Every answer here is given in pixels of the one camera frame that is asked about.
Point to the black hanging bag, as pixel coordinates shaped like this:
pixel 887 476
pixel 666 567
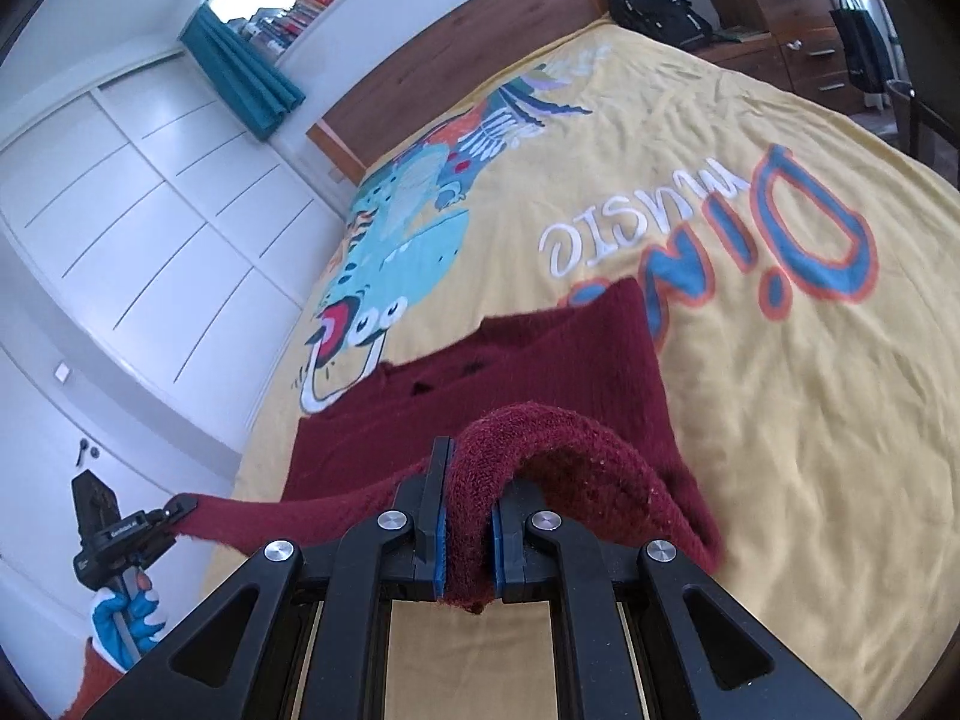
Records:
pixel 862 52

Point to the person's left forearm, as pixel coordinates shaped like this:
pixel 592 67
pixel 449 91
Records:
pixel 94 679

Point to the wooden drawer cabinet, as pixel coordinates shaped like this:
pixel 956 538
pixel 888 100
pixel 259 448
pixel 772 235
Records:
pixel 795 15

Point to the teal curtain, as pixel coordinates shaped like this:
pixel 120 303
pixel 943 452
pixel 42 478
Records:
pixel 244 75

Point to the maroon knitted sweater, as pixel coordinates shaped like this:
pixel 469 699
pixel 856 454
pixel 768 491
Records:
pixel 585 360

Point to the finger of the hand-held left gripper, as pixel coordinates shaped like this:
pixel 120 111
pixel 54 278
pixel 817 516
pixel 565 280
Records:
pixel 174 516

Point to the white built-in wardrobe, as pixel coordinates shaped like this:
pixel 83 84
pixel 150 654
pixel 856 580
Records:
pixel 150 225

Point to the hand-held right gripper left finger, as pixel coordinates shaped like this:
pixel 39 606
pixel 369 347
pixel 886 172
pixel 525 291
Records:
pixel 441 547

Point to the wooden bed headboard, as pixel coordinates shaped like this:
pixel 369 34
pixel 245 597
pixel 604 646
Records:
pixel 457 67

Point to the black backpack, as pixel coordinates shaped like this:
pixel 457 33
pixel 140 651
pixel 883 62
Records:
pixel 660 7

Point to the yellow printed blanket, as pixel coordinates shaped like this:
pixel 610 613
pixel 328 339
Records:
pixel 787 427

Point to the white light switch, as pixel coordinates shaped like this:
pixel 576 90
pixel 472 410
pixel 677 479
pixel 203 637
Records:
pixel 63 373

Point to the person's left hand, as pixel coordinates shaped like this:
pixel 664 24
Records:
pixel 124 619

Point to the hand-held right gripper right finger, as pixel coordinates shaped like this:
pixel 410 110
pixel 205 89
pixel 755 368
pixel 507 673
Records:
pixel 499 551

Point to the dark office chair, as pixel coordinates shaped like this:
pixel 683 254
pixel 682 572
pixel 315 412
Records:
pixel 926 124

